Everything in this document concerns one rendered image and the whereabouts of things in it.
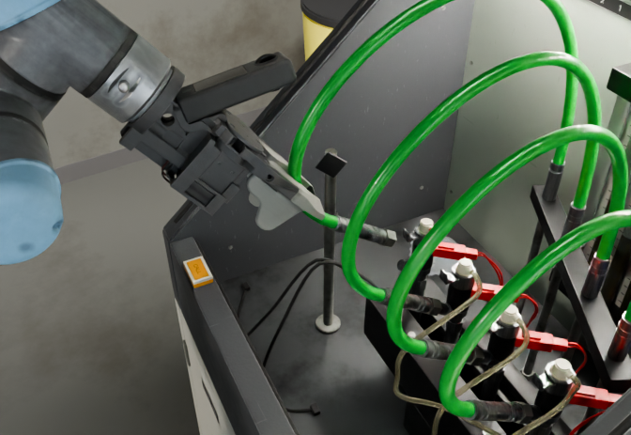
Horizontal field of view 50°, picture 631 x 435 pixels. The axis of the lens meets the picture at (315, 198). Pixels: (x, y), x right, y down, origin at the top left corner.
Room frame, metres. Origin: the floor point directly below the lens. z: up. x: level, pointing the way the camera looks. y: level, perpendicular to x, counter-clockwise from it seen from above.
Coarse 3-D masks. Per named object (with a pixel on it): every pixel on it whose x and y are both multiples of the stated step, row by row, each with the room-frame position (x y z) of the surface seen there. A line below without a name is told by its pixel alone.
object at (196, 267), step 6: (198, 258) 0.75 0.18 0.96; (192, 264) 0.74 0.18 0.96; (198, 264) 0.74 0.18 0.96; (186, 270) 0.73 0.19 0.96; (192, 270) 0.72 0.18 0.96; (198, 270) 0.72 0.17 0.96; (204, 270) 0.72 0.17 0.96; (198, 276) 0.71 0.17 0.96; (204, 276) 0.71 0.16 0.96; (204, 282) 0.71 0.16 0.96; (210, 282) 0.71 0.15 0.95
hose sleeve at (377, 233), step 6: (336, 216) 0.58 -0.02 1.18; (342, 216) 0.59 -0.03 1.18; (342, 222) 0.58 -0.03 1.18; (348, 222) 0.58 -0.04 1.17; (336, 228) 0.57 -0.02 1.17; (342, 228) 0.57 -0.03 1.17; (366, 228) 0.59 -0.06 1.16; (372, 228) 0.60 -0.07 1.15; (378, 228) 0.60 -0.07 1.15; (360, 234) 0.59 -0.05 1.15; (366, 234) 0.59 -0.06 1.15; (372, 234) 0.59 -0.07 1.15; (378, 234) 0.60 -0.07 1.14; (384, 234) 0.60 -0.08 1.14; (366, 240) 0.59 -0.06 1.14; (372, 240) 0.59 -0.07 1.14; (378, 240) 0.60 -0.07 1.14; (384, 240) 0.60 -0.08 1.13
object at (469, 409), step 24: (600, 216) 0.42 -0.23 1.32; (624, 216) 0.42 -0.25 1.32; (576, 240) 0.40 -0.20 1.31; (528, 264) 0.39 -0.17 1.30; (552, 264) 0.38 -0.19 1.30; (504, 288) 0.38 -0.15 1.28; (480, 312) 0.37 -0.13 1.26; (624, 312) 0.46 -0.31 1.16; (480, 336) 0.36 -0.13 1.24; (624, 336) 0.45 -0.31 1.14; (456, 360) 0.35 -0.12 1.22; (456, 408) 0.35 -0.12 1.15; (480, 408) 0.37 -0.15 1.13; (504, 408) 0.39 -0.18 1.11; (528, 408) 0.40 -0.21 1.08
